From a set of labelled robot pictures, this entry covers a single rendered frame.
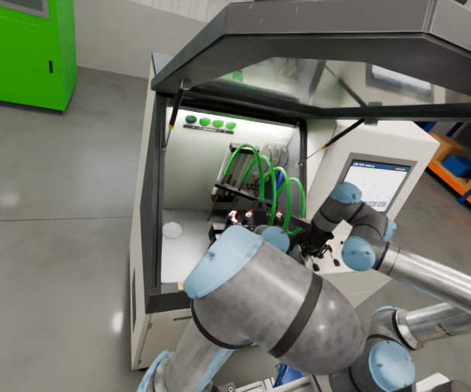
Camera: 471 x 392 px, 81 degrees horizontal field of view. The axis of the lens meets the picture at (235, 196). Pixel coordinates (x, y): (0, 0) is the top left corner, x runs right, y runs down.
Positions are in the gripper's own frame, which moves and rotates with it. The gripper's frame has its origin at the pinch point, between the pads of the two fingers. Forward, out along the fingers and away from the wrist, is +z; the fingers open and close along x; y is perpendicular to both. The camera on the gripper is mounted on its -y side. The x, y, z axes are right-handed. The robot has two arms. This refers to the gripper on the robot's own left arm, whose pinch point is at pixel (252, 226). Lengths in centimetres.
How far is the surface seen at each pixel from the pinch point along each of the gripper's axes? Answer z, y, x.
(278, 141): 25, -40, 18
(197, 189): 40.7, -17.1, -21.7
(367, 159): 15, -31, 58
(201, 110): 4, -46, -20
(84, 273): 103, 38, -99
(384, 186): 29, -20, 75
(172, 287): 4.1, 23.3, -29.4
